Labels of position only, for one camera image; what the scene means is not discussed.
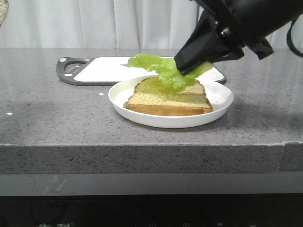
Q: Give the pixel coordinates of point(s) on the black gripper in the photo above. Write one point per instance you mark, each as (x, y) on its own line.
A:
(226, 26)

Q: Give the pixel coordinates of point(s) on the green lettuce leaf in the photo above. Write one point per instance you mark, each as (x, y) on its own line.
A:
(167, 70)

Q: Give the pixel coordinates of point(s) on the toast bread slice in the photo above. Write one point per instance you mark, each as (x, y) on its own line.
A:
(4, 7)
(152, 97)

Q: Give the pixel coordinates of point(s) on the white round plate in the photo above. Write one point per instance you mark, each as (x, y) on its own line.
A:
(219, 96)

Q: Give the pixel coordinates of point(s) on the white cutting board grey rim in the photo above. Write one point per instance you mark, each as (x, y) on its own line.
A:
(100, 71)

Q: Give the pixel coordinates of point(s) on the grey curtain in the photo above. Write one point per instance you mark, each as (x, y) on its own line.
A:
(103, 24)

